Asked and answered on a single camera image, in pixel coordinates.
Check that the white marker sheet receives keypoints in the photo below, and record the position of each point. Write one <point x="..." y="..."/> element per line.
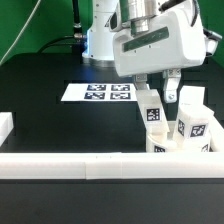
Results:
<point x="99" y="92"/>

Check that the white round stool seat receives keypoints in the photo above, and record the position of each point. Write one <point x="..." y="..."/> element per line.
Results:
<point x="164" y="143"/>

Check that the white left fence wall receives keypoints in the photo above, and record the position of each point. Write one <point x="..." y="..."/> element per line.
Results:
<point x="6" y="125"/>

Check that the white right fence wall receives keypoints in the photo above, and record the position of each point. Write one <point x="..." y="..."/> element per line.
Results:
<point x="217" y="135"/>

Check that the white front fence wall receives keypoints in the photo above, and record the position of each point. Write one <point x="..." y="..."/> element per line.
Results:
<point x="87" y="166"/>

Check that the white fence wall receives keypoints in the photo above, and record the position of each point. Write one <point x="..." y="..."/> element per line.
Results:
<point x="87" y="166"/>
<point x="6" y="125"/>
<point x="217" y="135"/>

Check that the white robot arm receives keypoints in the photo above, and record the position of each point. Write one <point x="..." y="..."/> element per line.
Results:
<point x="99" y="46"/>

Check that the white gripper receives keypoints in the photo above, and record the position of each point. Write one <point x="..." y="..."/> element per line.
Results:
<point x="157" y="36"/>

